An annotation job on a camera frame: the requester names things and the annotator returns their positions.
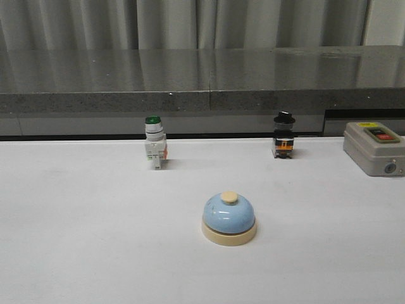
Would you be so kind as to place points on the blue and cream desk bell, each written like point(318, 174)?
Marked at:
point(228, 219)

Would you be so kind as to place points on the grey stone counter ledge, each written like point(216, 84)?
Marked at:
point(101, 93)

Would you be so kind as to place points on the white pleated curtain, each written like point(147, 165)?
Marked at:
point(57, 25)

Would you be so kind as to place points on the green pushbutton switch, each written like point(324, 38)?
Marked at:
point(155, 144)

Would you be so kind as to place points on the black selector switch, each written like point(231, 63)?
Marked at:
point(283, 139)

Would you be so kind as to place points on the grey start stop switch box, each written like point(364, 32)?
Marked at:
point(376, 149)

